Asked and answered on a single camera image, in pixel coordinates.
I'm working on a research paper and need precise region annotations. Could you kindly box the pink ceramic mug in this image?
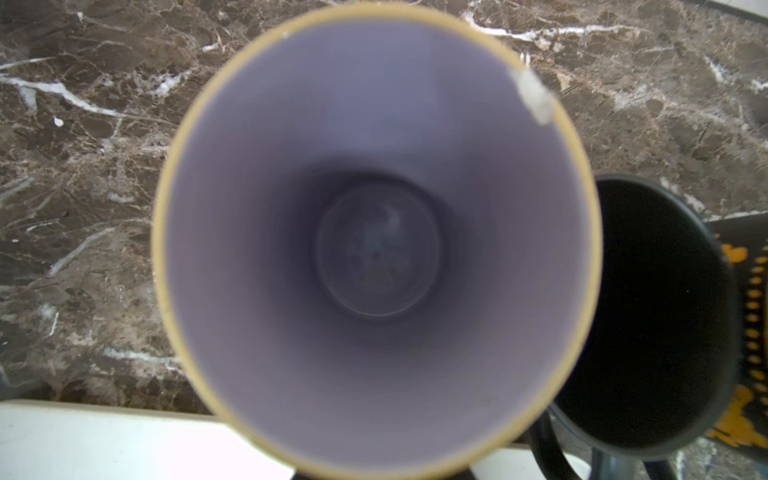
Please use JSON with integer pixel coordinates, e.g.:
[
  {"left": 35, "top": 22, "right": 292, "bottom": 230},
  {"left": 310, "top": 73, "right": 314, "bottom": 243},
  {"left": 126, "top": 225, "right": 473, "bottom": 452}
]
[{"left": 152, "top": 2, "right": 603, "bottom": 479}]

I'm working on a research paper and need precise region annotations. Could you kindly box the black and white mug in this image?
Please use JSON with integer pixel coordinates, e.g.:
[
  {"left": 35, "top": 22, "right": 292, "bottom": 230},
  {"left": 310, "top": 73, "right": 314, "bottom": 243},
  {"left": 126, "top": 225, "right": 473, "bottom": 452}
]
[{"left": 527, "top": 175, "right": 741, "bottom": 479}]

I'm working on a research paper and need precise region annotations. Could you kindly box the black skull mug red inside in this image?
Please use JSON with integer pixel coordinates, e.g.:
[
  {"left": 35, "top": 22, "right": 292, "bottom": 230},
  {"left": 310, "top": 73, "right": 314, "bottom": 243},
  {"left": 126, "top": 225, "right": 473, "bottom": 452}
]
[{"left": 707, "top": 213, "right": 767, "bottom": 466}]

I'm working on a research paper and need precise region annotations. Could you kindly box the beige plastic tray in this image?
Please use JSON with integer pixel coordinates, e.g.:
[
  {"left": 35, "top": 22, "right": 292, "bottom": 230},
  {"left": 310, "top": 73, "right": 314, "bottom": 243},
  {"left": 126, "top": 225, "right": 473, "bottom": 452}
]
[{"left": 0, "top": 398, "right": 592, "bottom": 480}]

